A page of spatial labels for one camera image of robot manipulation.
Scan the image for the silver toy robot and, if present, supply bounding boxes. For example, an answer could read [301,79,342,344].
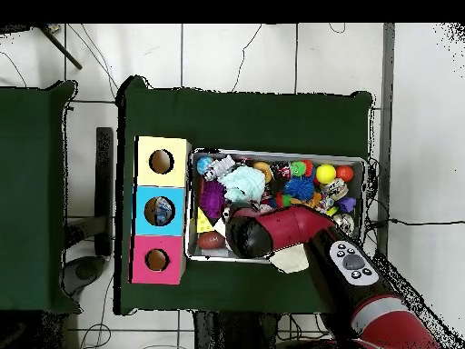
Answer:
[203,154,236,183]

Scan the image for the purple spiky ball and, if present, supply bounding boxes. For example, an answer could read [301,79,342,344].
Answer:
[199,180,227,220]

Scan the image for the smooth yellow ball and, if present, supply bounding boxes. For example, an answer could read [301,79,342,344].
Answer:
[314,163,338,185]

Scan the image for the blue spiky rubber ball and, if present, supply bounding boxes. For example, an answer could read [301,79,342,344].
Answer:
[283,175,316,202]

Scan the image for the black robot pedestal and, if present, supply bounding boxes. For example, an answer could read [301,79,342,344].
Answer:
[193,311,281,349]

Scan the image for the small brown football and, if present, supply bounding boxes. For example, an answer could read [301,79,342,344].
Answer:
[197,231,227,251]

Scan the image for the crushed clear plastic bottle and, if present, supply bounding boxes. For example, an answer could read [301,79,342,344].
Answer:
[153,197,174,225]

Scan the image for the mint green waffle cloth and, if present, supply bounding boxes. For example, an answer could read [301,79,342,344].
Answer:
[219,165,267,204]

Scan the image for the shallow wire mesh bin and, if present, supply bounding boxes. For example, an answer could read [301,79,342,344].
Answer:
[184,147,367,268]

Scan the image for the black tripod leg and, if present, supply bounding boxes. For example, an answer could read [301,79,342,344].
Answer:
[35,24,84,71]

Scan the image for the dark green table cloth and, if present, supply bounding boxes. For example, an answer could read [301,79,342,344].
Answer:
[114,75,373,323]

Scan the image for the wooden box three holes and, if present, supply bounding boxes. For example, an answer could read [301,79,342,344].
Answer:
[128,135,193,285]

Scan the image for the blue globe ball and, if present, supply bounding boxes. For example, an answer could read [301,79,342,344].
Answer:
[195,156,213,176]

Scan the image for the dark green side table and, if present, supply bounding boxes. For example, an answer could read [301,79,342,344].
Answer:
[0,80,79,314]

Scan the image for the cream waffle cloth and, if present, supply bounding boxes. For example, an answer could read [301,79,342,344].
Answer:
[268,244,311,274]

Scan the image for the black floor cable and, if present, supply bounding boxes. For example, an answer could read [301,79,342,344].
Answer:
[366,216,465,228]

